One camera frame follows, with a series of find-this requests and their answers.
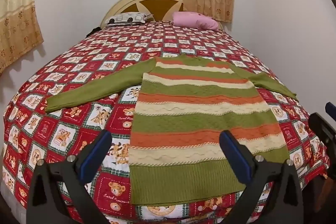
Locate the green orange cream striped sweater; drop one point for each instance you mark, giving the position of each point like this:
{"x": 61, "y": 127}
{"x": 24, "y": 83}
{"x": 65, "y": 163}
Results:
{"x": 199, "y": 119}

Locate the white patterned pillow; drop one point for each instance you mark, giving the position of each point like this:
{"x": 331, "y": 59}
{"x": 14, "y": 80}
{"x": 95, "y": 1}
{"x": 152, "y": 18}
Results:
{"x": 126, "y": 18}

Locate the cream wooden bed headboard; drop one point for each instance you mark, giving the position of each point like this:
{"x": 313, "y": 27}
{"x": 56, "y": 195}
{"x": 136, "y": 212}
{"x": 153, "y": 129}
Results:
{"x": 147, "y": 2}

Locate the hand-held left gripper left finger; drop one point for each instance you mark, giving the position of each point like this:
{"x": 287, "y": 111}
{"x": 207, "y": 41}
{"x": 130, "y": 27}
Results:
{"x": 97, "y": 154}

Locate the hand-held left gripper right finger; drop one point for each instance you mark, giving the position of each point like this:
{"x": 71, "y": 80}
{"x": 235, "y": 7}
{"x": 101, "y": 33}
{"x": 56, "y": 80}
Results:
{"x": 235, "y": 155}

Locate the pink pillow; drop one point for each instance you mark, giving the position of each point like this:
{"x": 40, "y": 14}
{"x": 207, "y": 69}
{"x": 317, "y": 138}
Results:
{"x": 194, "y": 19}

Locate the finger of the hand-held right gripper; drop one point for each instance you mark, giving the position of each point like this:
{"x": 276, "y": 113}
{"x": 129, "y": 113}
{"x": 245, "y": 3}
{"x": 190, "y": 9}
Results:
{"x": 324, "y": 127}

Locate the red teddy bear printed quilt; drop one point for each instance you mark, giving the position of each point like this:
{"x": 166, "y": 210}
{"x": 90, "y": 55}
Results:
{"x": 86, "y": 98}

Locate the small dark object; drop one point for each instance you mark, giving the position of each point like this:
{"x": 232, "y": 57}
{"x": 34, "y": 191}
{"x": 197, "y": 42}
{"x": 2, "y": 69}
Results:
{"x": 95, "y": 29}

